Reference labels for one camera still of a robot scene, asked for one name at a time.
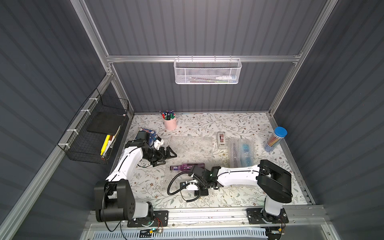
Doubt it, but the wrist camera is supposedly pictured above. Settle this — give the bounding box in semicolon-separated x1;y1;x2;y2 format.
180;182;200;191
153;137;164;150

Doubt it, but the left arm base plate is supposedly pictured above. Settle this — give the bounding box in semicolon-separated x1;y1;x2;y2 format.
127;211;169;228

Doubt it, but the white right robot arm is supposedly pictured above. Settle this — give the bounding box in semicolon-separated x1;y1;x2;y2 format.
180;160;293;225

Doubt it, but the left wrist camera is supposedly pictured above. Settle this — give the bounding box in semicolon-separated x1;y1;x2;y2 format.
153;137;164;150

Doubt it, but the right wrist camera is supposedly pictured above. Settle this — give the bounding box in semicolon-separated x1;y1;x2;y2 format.
180;182;200;191

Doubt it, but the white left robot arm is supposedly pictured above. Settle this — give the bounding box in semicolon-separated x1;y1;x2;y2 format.
94;131;177;225

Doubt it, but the white wire mesh basket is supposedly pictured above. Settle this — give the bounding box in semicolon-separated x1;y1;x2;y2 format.
174;58;243;85

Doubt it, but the purple bottle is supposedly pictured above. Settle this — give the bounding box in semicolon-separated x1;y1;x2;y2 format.
229;143;241;168
170;163;205;172

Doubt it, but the clear tape dispenser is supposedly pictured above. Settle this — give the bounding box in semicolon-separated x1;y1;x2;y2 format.
217;132;226;149

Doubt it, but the blue glass bottle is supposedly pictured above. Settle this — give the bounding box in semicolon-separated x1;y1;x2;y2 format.
241;143;253;167

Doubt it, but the yellow highlighter marker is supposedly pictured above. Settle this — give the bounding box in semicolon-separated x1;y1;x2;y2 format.
100;135;111;156

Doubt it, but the blue-lidded pencil tube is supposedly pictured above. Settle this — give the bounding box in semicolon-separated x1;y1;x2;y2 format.
264;127;288;153

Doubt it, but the blue children's book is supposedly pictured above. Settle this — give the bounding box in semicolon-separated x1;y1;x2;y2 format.
138;128;157;142

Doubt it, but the black wire wall basket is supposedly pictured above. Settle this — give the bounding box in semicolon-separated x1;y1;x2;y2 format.
58;90;130;165

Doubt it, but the pink pen holder cup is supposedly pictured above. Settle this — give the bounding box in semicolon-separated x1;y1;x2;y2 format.
164;118;178;131

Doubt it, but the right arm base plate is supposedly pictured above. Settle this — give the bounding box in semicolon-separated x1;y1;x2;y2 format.
246;207;289;225

